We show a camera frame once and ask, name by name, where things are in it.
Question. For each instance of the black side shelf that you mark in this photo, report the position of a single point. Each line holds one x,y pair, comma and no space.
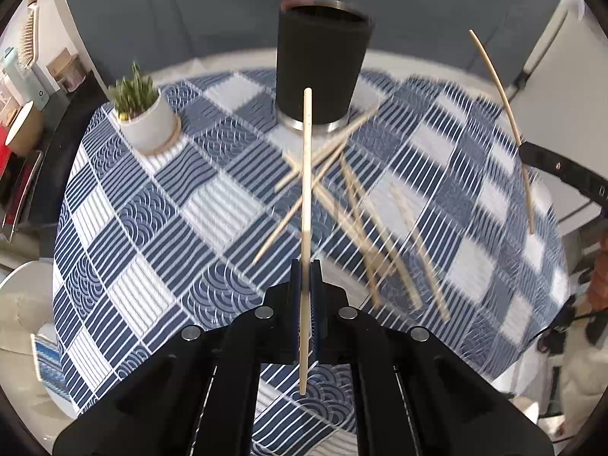
65,118

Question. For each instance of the pink candle jar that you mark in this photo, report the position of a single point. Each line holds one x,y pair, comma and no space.
66,69

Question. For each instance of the wooden hair brush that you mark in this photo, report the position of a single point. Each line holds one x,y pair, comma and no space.
28,43

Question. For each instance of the wooden chopstick on table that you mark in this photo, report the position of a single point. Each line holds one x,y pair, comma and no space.
346,224
328,148
286,219
422,252
368,255

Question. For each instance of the red notebook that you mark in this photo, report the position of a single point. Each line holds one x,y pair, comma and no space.
18,197

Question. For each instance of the blue patterned tablecloth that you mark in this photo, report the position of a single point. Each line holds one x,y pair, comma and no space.
149,245

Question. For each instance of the white cabinet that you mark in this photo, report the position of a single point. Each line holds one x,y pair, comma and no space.
563,106

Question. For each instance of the small potted green plant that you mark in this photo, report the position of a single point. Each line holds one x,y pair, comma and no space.
143,114

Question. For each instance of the black cylindrical utensil holder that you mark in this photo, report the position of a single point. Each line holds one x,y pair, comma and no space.
321,44

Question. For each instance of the beige white bowl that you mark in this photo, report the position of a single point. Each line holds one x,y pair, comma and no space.
25,131

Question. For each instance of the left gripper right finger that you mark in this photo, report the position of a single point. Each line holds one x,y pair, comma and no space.
413,395

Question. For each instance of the white pump bottle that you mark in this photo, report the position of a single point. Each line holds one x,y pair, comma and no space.
23,83

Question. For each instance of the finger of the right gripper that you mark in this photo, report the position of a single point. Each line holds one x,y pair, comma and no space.
585,181

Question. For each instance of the grey fabric backdrop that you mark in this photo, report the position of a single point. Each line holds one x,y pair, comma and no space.
156,34

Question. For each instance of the white chair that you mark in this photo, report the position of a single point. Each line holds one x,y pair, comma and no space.
26,305

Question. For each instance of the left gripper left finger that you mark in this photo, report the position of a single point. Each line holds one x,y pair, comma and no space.
200,385

